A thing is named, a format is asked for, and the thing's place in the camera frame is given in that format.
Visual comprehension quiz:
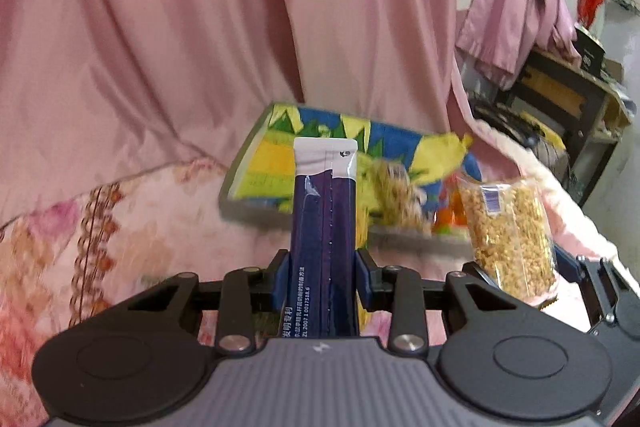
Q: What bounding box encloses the dark blue stick packet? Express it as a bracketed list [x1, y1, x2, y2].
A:
[289, 137, 361, 339]

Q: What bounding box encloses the pink floral blanket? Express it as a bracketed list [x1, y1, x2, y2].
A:
[0, 119, 640, 427]

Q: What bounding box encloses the black wire fan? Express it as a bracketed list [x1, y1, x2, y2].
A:
[527, 137, 571, 190]

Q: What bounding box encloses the large pink curtain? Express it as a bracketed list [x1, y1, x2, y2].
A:
[0, 0, 466, 228]

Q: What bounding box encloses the colourful painted tray liner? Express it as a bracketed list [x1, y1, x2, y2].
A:
[232, 103, 483, 228]

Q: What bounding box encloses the clear rice cracker packet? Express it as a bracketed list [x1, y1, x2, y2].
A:
[367, 157, 433, 235]

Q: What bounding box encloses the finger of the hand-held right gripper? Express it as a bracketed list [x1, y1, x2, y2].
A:
[552, 244, 640, 334]

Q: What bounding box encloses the wooden desk with shelves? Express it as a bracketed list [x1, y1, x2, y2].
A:
[497, 47, 633, 208]

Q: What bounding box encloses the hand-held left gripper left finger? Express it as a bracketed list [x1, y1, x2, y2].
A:
[120, 249, 292, 355]

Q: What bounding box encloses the black box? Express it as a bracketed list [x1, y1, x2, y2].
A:
[574, 26, 607, 74]

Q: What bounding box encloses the clear crispy grain snack packet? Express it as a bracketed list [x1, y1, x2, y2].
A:
[456, 178, 559, 310]

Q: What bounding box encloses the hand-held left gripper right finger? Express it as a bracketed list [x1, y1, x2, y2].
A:
[355, 248, 526, 355]

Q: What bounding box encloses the orange sausage packet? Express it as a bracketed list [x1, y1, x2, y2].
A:
[432, 194, 470, 237]

